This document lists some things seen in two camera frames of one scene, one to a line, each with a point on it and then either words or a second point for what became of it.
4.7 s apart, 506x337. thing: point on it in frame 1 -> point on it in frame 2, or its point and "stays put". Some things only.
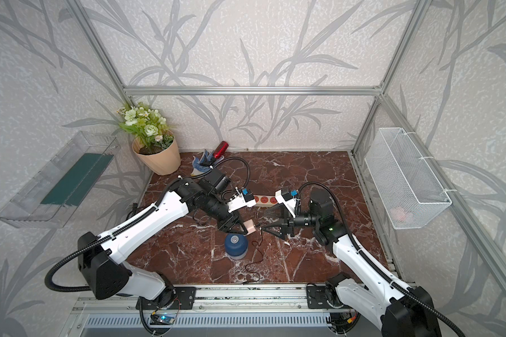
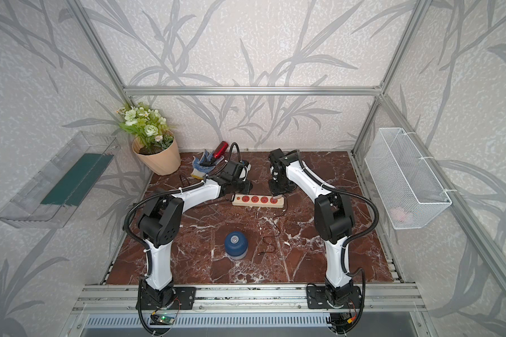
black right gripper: x=284 y=233 -> x=275 y=192
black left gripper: x=230 y=220 -> x=248 y=189
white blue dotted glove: x=204 y=163 stays put
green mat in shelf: x=77 y=182 stays put
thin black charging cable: x=262 y=253 -> x=275 y=227
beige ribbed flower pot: x=164 y=162 stays put
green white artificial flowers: x=147 y=125 stays put
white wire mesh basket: x=409 y=191 stays put
